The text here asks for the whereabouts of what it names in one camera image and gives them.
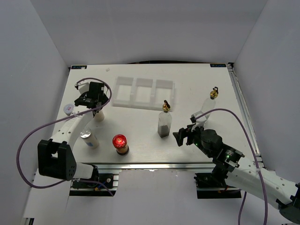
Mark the clear glass oil bottle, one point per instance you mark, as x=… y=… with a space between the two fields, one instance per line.
x=210 y=102

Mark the red-cap brown sauce bottle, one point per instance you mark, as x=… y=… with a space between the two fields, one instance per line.
x=121 y=145

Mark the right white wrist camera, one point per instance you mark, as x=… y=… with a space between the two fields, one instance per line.
x=198 y=120

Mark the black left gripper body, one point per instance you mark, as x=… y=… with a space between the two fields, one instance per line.
x=103 y=99

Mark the left blue corner sticker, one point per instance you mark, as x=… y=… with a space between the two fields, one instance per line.
x=79 y=67

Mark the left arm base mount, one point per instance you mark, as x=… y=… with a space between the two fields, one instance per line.
x=106 y=186

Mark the white-lid dark spice jar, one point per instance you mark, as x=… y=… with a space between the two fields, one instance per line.
x=68 y=109

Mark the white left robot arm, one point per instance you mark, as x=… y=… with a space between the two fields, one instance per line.
x=55 y=156

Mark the white three-compartment plastic tray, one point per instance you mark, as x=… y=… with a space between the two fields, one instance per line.
x=142 y=93

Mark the white blue-label silver-lid shaker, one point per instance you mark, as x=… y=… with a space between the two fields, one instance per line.
x=89 y=138

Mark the right blue corner sticker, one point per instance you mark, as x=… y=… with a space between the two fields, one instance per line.
x=217 y=65

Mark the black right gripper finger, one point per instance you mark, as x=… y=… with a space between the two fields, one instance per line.
x=179 y=137
x=186 y=131

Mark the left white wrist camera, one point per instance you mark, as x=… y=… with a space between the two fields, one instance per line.
x=82 y=86

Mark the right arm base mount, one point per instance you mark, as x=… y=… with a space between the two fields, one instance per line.
x=207 y=188

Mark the beige powder silver-lid jar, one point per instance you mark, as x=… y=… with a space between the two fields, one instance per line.
x=98 y=116

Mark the glass bottle with dark sauce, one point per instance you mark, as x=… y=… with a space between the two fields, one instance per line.
x=164 y=121

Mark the blue corner sticker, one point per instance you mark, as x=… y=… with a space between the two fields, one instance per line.
x=79 y=67
x=217 y=65

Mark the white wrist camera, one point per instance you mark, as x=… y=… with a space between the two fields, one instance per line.
x=198 y=120
x=82 y=86

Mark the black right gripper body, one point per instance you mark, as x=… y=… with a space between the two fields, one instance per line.
x=196 y=137

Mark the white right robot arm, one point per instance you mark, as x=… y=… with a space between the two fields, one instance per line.
x=234 y=169

